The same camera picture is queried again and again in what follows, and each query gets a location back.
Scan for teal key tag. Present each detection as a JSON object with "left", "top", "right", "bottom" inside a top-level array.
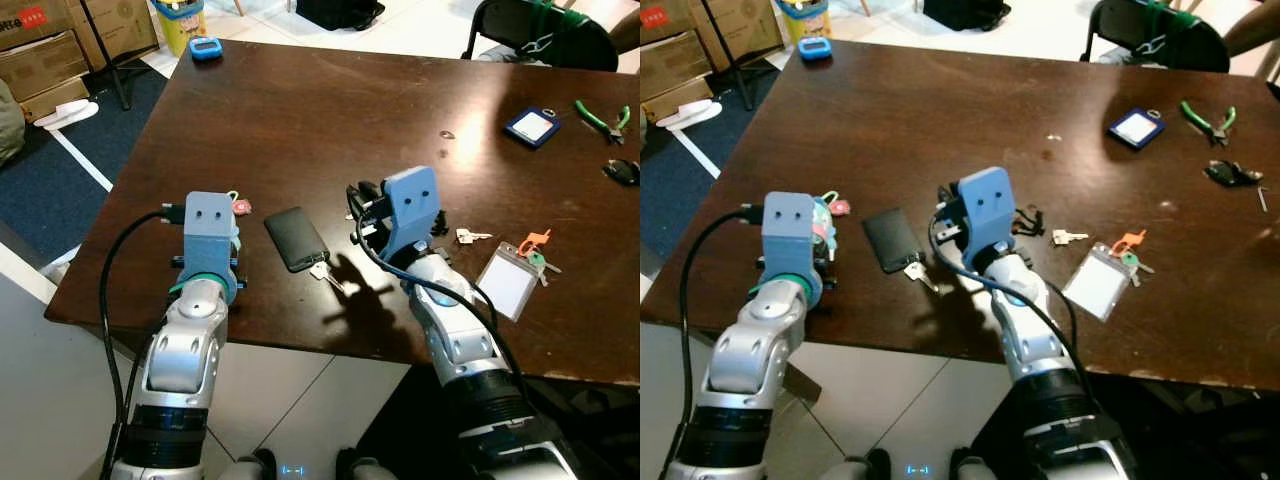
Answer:
[{"left": 811, "top": 198, "right": 838, "bottom": 263}]

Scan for black key pouch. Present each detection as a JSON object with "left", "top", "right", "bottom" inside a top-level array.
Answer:
[
  {"left": 263, "top": 206, "right": 332, "bottom": 274},
  {"left": 862, "top": 208, "right": 927, "bottom": 274}
]

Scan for silver key on pouch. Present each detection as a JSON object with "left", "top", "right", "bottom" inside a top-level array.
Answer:
[
  {"left": 308, "top": 260, "right": 347, "bottom": 297},
  {"left": 902, "top": 260, "right": 941, "bottom": 294}
]

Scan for clear plastic badge holder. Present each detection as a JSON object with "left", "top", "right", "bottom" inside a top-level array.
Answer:
[
  {"left": 1061, "top": 242, "right": 1133, "bottom": 323},
  {"left": 474, "top": 242, "right": 542, "bottom": 324}
]

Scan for green key tag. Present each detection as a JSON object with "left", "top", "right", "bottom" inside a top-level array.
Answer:
[
  {"left": 526, "top": 250, "right": 563, "bottom": 289},
  {"left": 1119, "top": 250, "right": 1156, "bottom": 287}
]

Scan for dark blue badge holder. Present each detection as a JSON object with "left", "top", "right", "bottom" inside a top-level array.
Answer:
[
  {"left": 1106, "top": 106, "right": 1167, "bottom": 152},
  {"left": 502, "top": 104, "right": 564, "bottom": 150}
]

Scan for dark blue rug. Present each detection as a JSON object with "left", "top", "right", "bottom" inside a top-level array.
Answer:
[
  {"left": 0, "top": 58, "right": 173, "bottom": 265},
  {"left": 640, "top": 62, "right": 793, "bottom": 263}
]

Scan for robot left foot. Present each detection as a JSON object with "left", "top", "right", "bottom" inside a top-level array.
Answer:
[
  {"left": 832, "top": 447, "right": 893, "bottom": 480},
  {"left": 214, "top": 448, "right": 278, "bottom": 480}
]

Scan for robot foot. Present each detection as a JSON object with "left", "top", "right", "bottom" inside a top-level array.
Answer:
[
  {"left": 214, "top": 448, "right": 278, "bottom": 480},
  {"left": 334, "top": 448, "right": 403, "bottom": 480},
  {"left": 832, "top": 447, "right": 893, "bottom": 480},
  {"left": 950, "top": 448, "right": 1013, "bottom": 480}
]

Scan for black bag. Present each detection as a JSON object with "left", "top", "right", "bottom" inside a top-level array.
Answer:
[
  {"left": 921, "top": 0, "right": 1012, "bottom": 32},
  {"left": 294, "top": 0, "right": 387, "bottom": 32}
]

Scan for white slipper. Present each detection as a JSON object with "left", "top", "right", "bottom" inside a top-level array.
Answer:
[
  {"left": 31, "top": 98, "right": 102, "bottom": 130},
  {"left": 656, "top": 98, "right": 724, "bottom": 130}
]

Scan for black chair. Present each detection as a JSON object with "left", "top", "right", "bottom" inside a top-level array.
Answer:
[
  {"left": 460, "top": 0, "right": 622, "bottom": 74},
  {"left": 1078, "top": 0, "right": 1233, "bottom": 75}
]

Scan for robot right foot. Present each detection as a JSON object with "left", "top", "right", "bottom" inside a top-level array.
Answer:
[
  {"left": 950, "top": 448, "right": 1013, "bottom": 480},
  {"left": 334, "top": 448, "right": 403, "bottom": 480}
]

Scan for black tripod stand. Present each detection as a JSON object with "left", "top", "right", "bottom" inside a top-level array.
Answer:
[
  {"left": 78, "top": 0, "right": 161, "bottom": 112},
  {"left": 700, "top": 0, "right": 785, "bottom": 112}
]

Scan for yellow container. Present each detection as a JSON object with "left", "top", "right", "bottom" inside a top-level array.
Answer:
[
  {"left": 777, "top": 0, "right": 832, "bottom": 47},
  {"left": 153, "top": 0, "right": 209, "bottom": 58}
]

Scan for plain cardboard box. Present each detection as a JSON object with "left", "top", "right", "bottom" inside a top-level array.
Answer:
[
  {"left": 640, "top": 32, "right": 717, "bottom": 105},
  {"left": 0, "top": 30, "right": 93, "bottom": 123}
]

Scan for tall cardboard box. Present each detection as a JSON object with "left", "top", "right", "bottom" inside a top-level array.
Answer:
[
  {"left": 60, "top": 0, "right": 161, "bottom": 73},
  {"left": 690, "top": 0, "right": 787, "bottom": 73}
]

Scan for olive grey bag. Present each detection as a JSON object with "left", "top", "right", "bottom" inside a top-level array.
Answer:
[{"left": 0, "top": 78, "right": 28, "bottom": 169}]

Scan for cardboard box with red label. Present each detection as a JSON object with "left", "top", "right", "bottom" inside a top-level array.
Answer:
[
  {"left": 0, "top": 0, "right": 77, "bottom": 53},
  {"left": 640, "top": 0, "right": 703, "bottom": 47}
]

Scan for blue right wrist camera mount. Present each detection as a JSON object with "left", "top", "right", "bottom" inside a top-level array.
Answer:
[
  {"left": 379, "top": 166, "right": 447, "bottom": 263},
  {"left": 954, "top": 166, "right": 1018, "bottom": 265}
]

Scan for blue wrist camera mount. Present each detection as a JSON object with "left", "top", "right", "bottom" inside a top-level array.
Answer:
[
  {"left": 379, "top": 166, "right": 447, "bottom": 263},
  {"left": 761, "top": 191, "right": 825, "bottom": 304},
  {"left": 954, "top": 166, "right": 1018, "bottom": 265},
  {"left": 182, "top": 191, "right": 245, "bottom": 302}
]

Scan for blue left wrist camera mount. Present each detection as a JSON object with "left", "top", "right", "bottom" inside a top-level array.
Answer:
[
  {"left": 761, "top": 191, "right": 825, "bottom": 304},
  {"left": 182, "top": 191, "right": 245, "bottom": 302}
]

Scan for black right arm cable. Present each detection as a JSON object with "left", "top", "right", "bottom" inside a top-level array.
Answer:
[
  {"left": 348, "top": 212, "right": 533, "bottom": 403},
  {"left": 928, "top": 214, "right": 1101, "bottom": 401}
]

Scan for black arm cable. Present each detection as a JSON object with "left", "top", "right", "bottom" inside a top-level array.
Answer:
[
  {"left": 678, "top": 204, "right": 767, "bottom": 479},
  {"left": 348, "top": 212, "right": 533, "bottom": 403},
  {"left": 928, "top": 214, "right": 1101, "bottom": 401},
  {"left": 99, "top": 204, "right": 189, "bottom": 471}
]

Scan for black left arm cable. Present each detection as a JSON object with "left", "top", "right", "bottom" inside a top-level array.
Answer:
[
  {"left": 99, "top": 204, "right": 189, "bottom": 471},
  {"left": 678, "top": 204, "right": 767, "bottom": 479}
]

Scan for green handled pliers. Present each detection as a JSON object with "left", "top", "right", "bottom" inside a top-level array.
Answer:
[
  {"left": 572, "top": 97, "right": 634, "bottom": 147},
  {"left": 1178, "top": 98, "right": 1238, "bottom": 148}
]

